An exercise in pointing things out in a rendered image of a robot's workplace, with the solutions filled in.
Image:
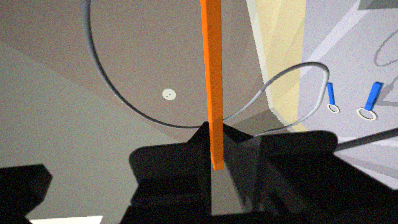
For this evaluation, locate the orange handle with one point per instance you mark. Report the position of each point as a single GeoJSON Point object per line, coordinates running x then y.
{"type": "Point", "coordinates": [211, 26]}

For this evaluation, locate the blue handle with white loop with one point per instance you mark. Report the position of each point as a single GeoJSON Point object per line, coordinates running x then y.
{"type": "Point", "coordinates": [371, 100]}
{"type": "Point", "coordinates": [331, 98]}

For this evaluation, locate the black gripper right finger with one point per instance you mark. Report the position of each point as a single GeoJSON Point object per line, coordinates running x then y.
{"type": "Point", "coordinates": [245, 157]}

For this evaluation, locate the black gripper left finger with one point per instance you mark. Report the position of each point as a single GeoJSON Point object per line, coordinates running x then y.
{"type": "Point", "coordinates": [191, 157]}

